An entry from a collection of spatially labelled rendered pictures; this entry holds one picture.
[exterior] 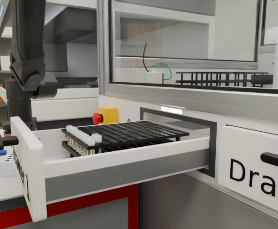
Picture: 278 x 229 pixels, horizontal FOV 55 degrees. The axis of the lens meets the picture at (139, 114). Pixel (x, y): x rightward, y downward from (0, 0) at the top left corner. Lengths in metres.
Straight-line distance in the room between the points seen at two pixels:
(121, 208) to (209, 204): 0.28
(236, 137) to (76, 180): 0.27
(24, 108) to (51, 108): 0.62
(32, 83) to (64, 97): 0.68
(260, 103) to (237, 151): 0.09
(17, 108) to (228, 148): 0.50
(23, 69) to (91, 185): 0.33
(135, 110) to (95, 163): 0.39
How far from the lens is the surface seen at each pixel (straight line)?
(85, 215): 0.74
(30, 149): 0.38
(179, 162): 0.51
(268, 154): 0.41
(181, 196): 0.66
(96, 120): 0.89
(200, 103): 0.56
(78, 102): 1.37
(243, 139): 0.47
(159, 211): 0.76
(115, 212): 0.77
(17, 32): 0.60
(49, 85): 0.75
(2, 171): 0.78
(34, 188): 0.39
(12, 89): 0.72
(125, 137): 0.51
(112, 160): 0.44
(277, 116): 0.45
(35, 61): 0.64
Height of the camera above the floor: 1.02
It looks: 8 degrees down
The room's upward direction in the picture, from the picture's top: straight up
